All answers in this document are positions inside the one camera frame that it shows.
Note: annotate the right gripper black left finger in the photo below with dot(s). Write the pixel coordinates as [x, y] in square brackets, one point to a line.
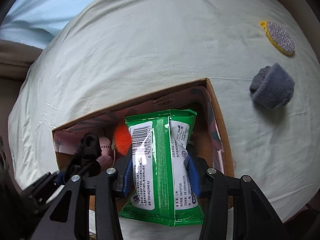
[68, 215]

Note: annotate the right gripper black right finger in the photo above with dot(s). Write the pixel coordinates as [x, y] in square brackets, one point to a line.
[253, 215]

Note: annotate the green wet wipes pack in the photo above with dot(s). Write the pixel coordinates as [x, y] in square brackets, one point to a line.
[160, 161]

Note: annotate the grey blue fluffy hat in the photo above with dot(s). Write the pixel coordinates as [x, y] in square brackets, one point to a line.
[272, 87]

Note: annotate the yellow silver scrub pad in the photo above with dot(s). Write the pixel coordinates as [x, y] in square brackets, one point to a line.
[279, 37]

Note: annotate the pink plush toy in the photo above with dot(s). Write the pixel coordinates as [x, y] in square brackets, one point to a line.
[106, 159]

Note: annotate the orange pompom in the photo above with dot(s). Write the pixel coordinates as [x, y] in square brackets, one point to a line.
[121, 139]

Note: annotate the brown cardboard box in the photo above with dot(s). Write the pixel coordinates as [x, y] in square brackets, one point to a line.
[209, 134]

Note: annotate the pale green bed sheet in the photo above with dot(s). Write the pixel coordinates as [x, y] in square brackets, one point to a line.
[116, 50]

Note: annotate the light blue hanging sheet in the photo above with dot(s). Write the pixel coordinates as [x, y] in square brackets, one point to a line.
[36, 22]

